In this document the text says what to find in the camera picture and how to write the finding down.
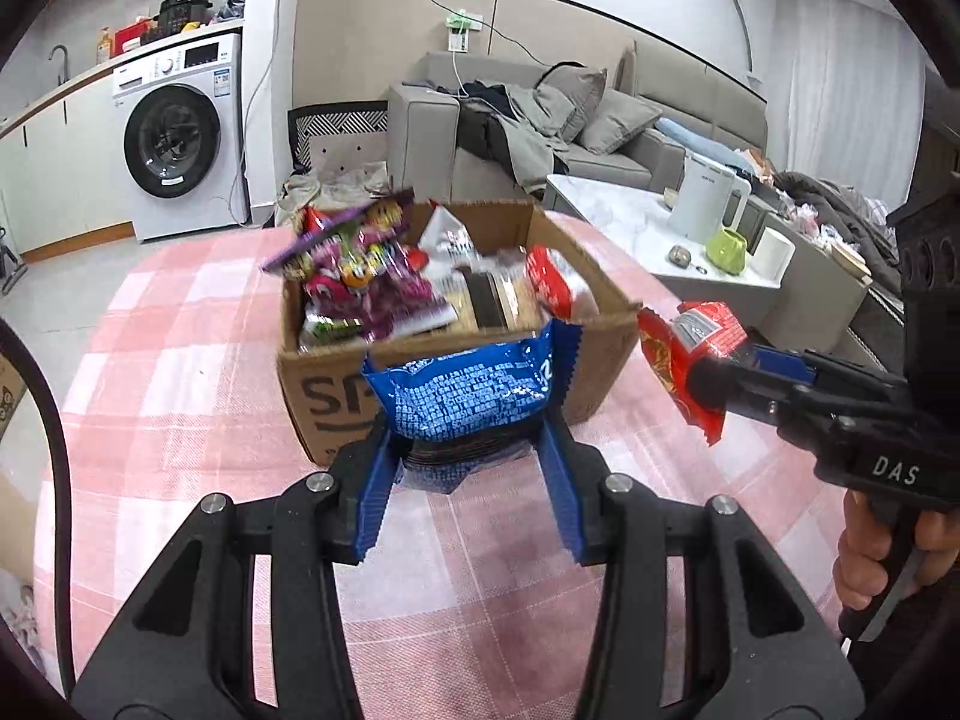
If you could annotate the red box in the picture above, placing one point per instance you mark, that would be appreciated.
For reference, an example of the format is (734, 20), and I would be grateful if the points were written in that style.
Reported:
(131, 36)

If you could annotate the green mug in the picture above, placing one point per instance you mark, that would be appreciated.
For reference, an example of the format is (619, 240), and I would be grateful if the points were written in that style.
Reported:
(726, 251)

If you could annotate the pink checkered tablecloth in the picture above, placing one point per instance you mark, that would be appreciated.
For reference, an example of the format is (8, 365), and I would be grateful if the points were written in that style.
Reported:
(187, 360)

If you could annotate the grey sofa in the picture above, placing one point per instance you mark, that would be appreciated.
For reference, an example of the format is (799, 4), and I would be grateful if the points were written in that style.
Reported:
(420, 135)

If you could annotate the red orange snack packet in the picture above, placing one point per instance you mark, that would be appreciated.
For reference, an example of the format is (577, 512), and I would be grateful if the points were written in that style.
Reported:
(313, 221)

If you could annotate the brown cardboard box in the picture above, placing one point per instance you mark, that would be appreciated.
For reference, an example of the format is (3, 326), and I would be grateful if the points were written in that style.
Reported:
(330, 390)

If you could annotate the yellow bottle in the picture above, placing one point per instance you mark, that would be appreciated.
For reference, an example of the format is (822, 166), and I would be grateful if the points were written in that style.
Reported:
(103, 46)

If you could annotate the small key fob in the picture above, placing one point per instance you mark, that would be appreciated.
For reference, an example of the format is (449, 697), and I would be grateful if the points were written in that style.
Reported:
(680, 255)

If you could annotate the black white patterned panel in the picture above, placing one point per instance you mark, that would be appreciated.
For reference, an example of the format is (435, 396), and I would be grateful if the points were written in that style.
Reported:
(337, 120)

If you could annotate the light blue cloth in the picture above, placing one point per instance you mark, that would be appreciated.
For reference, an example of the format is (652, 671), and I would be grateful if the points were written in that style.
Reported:
(682, 131)

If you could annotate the toilet paper roll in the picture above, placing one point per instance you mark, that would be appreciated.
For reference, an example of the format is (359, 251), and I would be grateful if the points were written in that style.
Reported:
(772, 255)

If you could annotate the blue snack bag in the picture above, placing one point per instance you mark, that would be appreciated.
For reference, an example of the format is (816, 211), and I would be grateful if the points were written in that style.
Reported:
(465, 397)

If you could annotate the grey jacket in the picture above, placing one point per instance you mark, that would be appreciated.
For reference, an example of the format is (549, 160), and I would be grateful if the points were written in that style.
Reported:
(525, 142)

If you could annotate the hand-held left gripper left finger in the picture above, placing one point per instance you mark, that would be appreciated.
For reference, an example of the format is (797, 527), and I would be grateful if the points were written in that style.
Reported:
(377, 491)

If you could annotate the white kitchen counter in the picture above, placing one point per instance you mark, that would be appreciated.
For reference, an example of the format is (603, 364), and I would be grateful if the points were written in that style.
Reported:
(67, 165)

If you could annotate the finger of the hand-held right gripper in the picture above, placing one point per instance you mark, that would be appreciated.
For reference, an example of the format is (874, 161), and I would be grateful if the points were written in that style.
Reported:
(724, 388)
(780, 364)

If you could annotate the grey blanket pile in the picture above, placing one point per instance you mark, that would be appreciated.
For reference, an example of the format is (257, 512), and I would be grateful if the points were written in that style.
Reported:
(832, 202)

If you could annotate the white electric kettle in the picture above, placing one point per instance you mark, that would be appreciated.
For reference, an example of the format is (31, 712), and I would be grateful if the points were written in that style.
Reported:
(701, 199)

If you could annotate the green white power strip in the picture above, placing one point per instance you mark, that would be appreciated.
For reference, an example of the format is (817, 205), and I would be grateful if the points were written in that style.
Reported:
(461, 22)

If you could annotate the person's right forearm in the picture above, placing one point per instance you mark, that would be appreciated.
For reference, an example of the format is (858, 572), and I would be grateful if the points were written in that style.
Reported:
(915, 652)

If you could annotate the red white snack packet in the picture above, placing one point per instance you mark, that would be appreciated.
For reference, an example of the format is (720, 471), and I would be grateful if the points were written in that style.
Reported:
(559, 285)
(667, 360)

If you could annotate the stick vacuum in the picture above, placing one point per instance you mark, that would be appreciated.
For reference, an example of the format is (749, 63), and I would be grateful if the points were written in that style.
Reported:
(11, 270)

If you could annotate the white curtain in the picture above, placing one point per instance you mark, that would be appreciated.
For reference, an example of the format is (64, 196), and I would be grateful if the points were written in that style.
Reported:
(840, 75)

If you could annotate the white washing machine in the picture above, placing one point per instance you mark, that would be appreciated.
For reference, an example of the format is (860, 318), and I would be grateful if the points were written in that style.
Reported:
(180, 142)

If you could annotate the person's right hand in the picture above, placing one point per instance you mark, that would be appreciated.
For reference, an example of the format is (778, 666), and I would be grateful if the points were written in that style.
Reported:
(855, 570)

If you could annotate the white marble coffee table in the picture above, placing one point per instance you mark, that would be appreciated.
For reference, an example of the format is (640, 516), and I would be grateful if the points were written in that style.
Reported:
(615, 217)

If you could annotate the black pressure cooker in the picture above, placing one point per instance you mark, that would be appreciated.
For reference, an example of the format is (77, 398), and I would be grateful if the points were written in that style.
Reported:
(184, 11)

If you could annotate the white noodle snack bag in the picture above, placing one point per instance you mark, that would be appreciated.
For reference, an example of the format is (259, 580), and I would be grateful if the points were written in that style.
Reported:
(444, 232)

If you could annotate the kitchen faucet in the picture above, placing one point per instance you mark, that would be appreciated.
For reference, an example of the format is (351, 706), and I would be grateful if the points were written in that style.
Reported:
(67, 67)

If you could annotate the clear cookie packet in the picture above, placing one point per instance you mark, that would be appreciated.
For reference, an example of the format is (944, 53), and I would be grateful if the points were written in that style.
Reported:
(487, 300)

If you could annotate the dark clothes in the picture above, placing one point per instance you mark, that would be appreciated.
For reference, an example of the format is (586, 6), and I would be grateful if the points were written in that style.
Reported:
(480, 127)

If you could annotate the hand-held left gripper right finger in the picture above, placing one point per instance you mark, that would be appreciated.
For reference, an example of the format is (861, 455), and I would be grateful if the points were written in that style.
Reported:
(562, 491)

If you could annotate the purple candy packet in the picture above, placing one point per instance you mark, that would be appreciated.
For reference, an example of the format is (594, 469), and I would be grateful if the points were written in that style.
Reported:
(360, 270)

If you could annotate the cardboard box with print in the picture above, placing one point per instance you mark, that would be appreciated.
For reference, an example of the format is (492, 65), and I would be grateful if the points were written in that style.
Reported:
(9, 405)

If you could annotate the grey cushion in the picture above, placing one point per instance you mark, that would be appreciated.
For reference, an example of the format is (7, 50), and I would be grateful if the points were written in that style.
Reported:
(622, 120)
(577, 97)

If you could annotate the green snack packet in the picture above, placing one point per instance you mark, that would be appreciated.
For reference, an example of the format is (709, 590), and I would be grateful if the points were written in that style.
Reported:
(330, 330)

